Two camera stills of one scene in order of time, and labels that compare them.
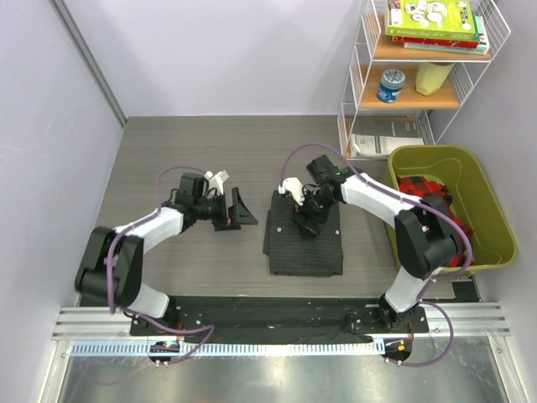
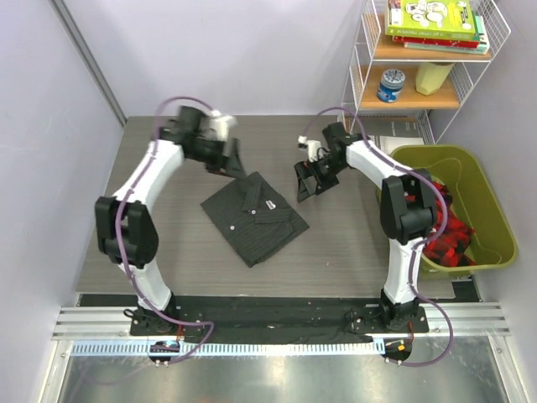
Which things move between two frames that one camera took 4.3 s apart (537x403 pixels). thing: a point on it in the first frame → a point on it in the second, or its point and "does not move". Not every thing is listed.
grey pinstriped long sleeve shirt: x=291 y=253 → x=254 y=217
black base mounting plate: x=276 y=319 does not move
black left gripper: x=237 y=213 → x=232 y=164
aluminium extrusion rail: x=469 y=320 does not move
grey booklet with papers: x=374 y=138 does not move
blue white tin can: x=392 y=84 does not move
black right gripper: x=301 y=216 → x=303 y=171
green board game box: x=440 y=19 does not move
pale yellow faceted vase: x=430 y=77 does not move
